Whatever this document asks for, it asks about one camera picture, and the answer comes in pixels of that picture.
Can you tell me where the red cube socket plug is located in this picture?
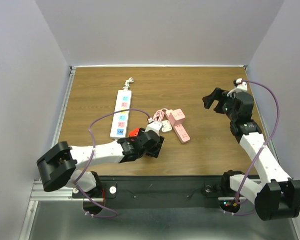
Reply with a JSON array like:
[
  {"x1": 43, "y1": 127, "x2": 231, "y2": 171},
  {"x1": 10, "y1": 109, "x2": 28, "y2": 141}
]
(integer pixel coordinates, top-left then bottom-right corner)
[{"x1": 129, "y1": 127, "x2": 145, "y2": 137}]

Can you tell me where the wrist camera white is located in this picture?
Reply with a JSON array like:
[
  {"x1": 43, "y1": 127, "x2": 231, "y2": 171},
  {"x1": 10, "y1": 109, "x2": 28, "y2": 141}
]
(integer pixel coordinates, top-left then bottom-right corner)
[
  {"x1": 145, "y1": 120, "x2": 163, "y2": 135},
  {"x1": 227, "y1": 78, "x2": 248, "y2": 97}
]

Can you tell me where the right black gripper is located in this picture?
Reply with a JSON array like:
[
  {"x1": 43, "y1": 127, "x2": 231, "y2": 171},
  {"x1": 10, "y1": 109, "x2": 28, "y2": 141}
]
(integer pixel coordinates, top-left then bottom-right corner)
[{"x1": 201, "y1": 87, "x2": 238, "y2": 121}]

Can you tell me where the white power strip cord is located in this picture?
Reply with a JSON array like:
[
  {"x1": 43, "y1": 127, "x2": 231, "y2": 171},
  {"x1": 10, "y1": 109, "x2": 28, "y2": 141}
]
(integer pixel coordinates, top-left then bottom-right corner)
[{"x1": 123, "y1": 76, "x2": 136, "y2": 91}]

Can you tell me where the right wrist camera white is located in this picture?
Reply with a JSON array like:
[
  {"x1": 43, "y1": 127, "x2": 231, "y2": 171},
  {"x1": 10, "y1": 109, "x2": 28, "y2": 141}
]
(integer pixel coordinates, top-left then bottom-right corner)
[{"x1": 227, "y1": 78, "x2": 248, "y2": 97}]

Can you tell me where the white multicolour power strip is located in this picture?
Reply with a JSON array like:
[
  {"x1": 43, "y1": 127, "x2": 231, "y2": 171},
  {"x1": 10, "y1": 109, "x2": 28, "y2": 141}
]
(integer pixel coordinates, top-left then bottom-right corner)
[{"x1": 110, "y1": 90, "x2": 132, "y2": 139}]

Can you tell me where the pink power strip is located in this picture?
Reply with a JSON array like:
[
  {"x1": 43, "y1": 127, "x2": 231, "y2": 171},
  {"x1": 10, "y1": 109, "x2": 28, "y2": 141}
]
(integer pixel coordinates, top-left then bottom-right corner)
[{"x1": 165, "y1": 108, "x2": 191, "y2": 144}]

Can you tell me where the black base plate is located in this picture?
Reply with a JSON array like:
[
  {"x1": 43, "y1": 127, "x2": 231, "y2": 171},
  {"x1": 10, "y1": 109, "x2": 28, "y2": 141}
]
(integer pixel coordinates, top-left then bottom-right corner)
[{"x1": 72, "y1": 175, "x2": 263, "y2": 210}]

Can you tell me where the white plug adapter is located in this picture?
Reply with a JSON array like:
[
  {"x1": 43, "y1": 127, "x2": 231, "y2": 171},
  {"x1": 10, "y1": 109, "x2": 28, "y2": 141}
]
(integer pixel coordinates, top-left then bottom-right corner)
[{"x1": 161, "y1": 120, "x2": 173, "y2": 133}]

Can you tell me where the pink coiled cable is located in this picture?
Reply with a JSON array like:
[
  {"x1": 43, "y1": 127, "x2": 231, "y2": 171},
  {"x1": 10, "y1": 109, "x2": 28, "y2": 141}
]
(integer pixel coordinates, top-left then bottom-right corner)
[{"x1": 152, "y1": 108, "x2": 168, "y2": 123}]

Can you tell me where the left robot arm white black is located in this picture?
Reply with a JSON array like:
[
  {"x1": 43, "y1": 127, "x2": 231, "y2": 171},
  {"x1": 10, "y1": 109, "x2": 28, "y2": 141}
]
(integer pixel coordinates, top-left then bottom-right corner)
[{"x1": 36, "y1": 129, "x2": 165, "y2": 197}]

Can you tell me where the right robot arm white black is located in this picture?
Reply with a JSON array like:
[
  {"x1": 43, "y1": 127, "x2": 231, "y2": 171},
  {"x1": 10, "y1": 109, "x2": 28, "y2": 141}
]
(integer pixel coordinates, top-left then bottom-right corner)
[{"x1": 202, "y1": 88, "x2": 300, "y2": 221}]

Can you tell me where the aluminium frame rail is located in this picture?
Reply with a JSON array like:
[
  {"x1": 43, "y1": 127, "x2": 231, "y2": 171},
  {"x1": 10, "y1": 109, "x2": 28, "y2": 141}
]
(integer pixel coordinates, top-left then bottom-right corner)
[{"x1": 30, "y1": 180, "x2": 73, "y2": 201}]

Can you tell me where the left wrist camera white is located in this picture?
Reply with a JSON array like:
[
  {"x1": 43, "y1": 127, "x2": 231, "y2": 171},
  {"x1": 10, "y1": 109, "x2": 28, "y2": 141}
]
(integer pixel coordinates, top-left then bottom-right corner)
[{"x1": 145, "y1": 120, "x2": 163, "y2": 135}]

